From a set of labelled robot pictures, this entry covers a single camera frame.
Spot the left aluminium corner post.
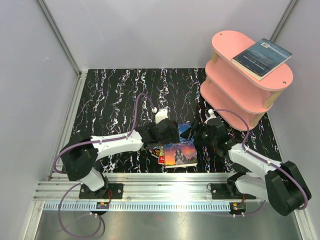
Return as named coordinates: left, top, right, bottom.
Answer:
left=35, top=0, right=82, bottom=77

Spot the small circuit board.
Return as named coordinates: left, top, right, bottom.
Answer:
left=230, top=202, right=247, bottom=215
left=96, top=202, right=110, bottom=209

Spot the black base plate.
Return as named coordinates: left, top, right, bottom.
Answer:
left=79, top=183, right=124, bottom=200
left=206, top=183, right=257, bottom=201

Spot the left small circuit board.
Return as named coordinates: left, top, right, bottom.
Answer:
left=96, top=202, right=110, bottom=209

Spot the right aluminium corner post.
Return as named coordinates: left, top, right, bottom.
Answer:
left=269, top=0, right=300, bottom=43

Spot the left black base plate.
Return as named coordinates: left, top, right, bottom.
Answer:
left=79, top=183, right=124, bottom=200

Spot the red 13-storey treehouse book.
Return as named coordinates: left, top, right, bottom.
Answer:
left=149, top=145, right=165, bottom=165

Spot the aluminium mounting rail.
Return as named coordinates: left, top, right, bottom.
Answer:
left=33, top=172, right=288, bottom=201

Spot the aluminium corner post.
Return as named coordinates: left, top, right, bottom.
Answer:
left=35, top=0, right=82, bottom=77
left=269, top=0, right=300, bottom=43

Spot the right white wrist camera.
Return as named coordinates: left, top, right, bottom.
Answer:
left=207, top=109, right=216, bottom=120

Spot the black marble pattern mat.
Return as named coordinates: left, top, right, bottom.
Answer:
left=61, top=68, right=286, bottom=174

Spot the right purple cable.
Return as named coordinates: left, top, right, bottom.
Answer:
left=204, top=108, right=308, bottom=217

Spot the blue orange sunset paperback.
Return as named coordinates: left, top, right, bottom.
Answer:
left=164, top=141, right=198, bottom=168

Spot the dark blue hardcover book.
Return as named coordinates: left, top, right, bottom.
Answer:
left=231, top=38, right=293, bottom=81

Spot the blue 169-storey treehouse book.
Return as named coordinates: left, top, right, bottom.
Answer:
left=178, top=122, right=193, bottom=143

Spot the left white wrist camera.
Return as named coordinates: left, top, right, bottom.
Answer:
left=151, top=107, right=169, bottom=124

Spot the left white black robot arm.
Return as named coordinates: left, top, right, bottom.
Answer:
left=59, top=118, right=179, bottom=199

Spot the white slotted cable duct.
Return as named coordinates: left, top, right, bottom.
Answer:
left=44, top=201, right=231, bottom=212

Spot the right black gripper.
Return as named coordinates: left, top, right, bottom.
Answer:
left=179, top=119, right=217, bottom=147

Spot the pink three-tier shelf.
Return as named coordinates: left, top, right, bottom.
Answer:
left=200, top=30, right=294, bottom=131

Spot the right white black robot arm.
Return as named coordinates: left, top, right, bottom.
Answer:
left=180, top=118, right=312, bottom=216

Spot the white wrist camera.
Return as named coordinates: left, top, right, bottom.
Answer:
left=207, top=109, right=216, bottom=120
left=151, top=107, right=169, bottom=124

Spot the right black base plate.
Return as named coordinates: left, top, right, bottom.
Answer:
left=206, top=183, right=257, bottom=201

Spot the right small circuit board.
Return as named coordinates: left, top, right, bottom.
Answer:
left=230, top=202, right=247, bottom=215

